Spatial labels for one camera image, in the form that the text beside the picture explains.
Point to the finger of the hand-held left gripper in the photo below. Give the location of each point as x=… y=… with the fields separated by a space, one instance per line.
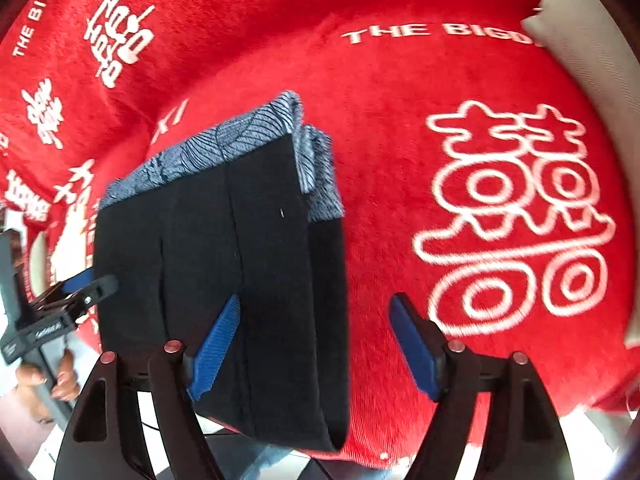
x=100 y=290
x=80 y=280

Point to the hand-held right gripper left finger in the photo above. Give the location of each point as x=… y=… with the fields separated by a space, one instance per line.
x=215 y=350

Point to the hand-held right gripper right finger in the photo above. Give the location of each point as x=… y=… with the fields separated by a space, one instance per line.
x=415 y=350

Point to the black pants with blue waistband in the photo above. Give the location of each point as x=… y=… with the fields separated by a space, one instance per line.
x=225 y=240

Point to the person's left hand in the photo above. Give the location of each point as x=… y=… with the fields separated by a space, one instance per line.
x=67 y=380

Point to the red printed blanket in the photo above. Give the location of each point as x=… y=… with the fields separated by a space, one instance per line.
x=400 y=185

